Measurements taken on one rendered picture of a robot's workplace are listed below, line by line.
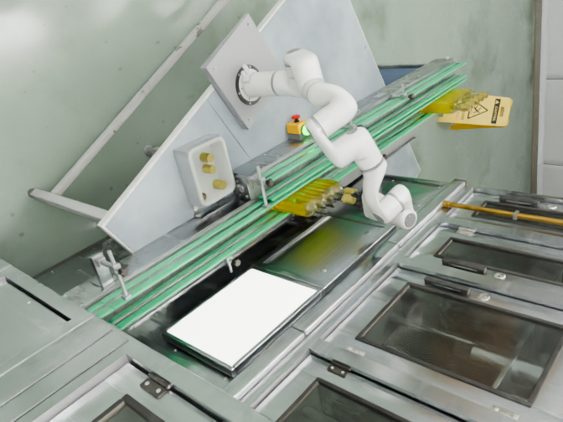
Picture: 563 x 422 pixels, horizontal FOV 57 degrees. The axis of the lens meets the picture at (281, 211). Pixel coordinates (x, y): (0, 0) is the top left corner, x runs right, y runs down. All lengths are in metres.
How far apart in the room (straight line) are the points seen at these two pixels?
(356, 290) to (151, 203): 0.78
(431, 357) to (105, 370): 0.86
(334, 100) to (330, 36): 0.92
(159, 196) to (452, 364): 1.11
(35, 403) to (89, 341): 0.17
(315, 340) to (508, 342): 0.53
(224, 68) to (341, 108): 0.56
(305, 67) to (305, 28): 0.67
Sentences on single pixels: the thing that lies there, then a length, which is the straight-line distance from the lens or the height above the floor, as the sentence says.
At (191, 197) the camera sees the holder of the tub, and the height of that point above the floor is 0.78.
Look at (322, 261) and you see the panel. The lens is 1.88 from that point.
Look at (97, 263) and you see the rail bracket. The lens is 1.67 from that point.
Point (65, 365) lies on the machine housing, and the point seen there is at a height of 1.34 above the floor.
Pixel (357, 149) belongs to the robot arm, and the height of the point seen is 1.40.
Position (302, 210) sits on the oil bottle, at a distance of 1.97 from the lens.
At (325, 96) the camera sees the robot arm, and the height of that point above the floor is 1.27.
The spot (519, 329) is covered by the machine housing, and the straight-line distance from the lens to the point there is 1.62.
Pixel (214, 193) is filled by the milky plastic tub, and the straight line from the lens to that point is 1.98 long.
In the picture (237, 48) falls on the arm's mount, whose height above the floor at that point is 0.78.
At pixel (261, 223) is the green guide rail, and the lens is 2.02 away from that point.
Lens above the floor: 2.29
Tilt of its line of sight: 41 degrees down
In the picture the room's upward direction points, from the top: 102 degrees clockwise
